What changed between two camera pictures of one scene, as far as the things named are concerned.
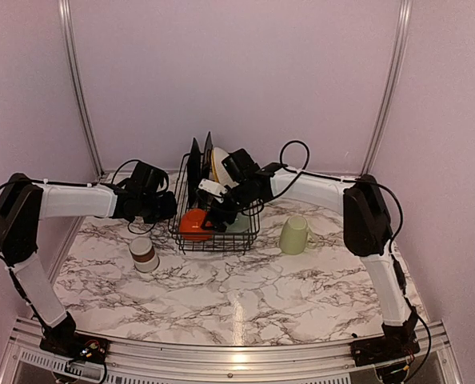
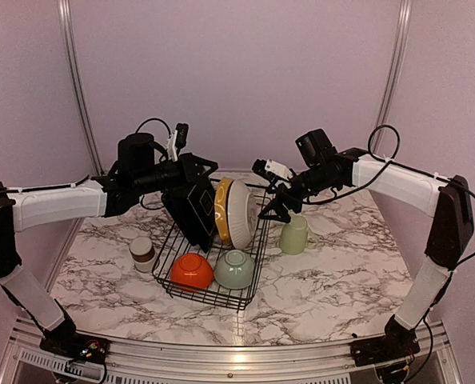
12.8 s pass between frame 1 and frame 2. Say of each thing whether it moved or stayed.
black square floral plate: moved
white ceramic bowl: moved
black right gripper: moved
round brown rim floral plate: moved
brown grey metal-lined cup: stayed
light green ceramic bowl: moved
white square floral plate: moved
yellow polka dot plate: moved
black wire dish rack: moved
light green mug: stayed
